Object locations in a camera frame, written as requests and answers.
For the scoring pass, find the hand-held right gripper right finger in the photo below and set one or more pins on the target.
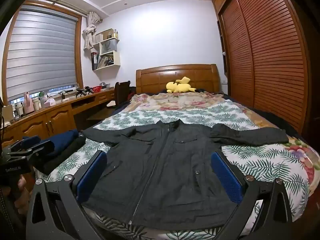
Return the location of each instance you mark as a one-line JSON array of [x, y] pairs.
[[226, 177]]

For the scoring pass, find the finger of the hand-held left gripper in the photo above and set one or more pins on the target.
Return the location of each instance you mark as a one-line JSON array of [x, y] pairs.
[[40, 148], [30, 140]]

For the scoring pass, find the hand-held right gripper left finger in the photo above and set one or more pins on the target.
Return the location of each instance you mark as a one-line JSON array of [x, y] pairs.
[[91, 177]]

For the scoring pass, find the black jacket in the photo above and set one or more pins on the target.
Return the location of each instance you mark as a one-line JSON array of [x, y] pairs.
[[162, 160]]

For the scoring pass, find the person's left hand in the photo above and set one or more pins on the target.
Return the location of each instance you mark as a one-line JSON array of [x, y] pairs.
[[22, 187]]

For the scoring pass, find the black folded garment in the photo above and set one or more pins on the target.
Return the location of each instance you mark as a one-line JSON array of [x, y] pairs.
[[65, 155]]

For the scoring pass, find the pink bottle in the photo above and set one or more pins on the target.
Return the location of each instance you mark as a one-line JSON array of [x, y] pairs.
[[28, 105]]

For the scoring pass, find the white jar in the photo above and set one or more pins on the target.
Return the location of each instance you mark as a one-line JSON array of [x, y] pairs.
[[36, 104]]

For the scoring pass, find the wooden desk cabinet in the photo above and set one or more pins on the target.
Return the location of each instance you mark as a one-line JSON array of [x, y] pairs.
[[57, 116]]

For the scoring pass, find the bed with leaf-print cover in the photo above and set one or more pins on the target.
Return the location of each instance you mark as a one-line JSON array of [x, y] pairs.
[[262, 160]]

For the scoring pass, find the green cap bottle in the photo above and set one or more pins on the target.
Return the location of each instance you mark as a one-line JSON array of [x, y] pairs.
[[42, 101]]

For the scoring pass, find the pink tissue box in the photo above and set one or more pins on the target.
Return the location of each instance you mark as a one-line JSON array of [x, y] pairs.
[[50, 103]]

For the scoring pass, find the black tripod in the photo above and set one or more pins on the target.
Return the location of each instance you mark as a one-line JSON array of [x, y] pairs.
[[87, 90]]

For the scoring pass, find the white paper sheet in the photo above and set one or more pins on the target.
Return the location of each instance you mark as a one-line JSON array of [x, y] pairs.
[[111, 104]]

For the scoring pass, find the red basket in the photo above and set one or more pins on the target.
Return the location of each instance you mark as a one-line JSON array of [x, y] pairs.
[[97, 89]]

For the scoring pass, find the grey window blind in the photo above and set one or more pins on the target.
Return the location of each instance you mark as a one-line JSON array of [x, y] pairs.
[[40, 52]]

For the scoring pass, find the silver metal bowl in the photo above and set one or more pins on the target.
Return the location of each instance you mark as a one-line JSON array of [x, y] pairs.
[[102, 84]]

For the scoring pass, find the dark wooden chair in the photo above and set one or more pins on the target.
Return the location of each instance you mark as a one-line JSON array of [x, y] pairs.
[[122, 92]]

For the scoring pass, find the floral blanket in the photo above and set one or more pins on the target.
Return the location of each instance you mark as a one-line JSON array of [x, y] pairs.
[[175, 102]]

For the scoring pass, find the yellow plush toy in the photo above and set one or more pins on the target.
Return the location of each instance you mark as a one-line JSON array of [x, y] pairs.
[[178, 87]]

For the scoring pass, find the stack of books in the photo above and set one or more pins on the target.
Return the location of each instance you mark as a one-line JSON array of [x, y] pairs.
[[105, 61]]

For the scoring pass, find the wooden headboard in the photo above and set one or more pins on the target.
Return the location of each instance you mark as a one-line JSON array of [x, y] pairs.
[[155, 77]]

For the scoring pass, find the tied beige curtain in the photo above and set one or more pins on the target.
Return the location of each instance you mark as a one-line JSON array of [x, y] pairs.
[[88, 35]]

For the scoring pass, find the grey paper bag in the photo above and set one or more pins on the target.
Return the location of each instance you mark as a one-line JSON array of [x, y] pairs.
[[108, 45]]

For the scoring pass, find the wooden louvered wardrobe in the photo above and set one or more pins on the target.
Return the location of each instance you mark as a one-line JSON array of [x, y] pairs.
[[262, 55]]

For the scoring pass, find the wooden window frame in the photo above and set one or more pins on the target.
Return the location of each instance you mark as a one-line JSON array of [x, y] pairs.
[[79, 55]]

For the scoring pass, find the white wall shelf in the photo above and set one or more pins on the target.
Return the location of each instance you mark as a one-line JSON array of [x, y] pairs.
[[116, 60]]

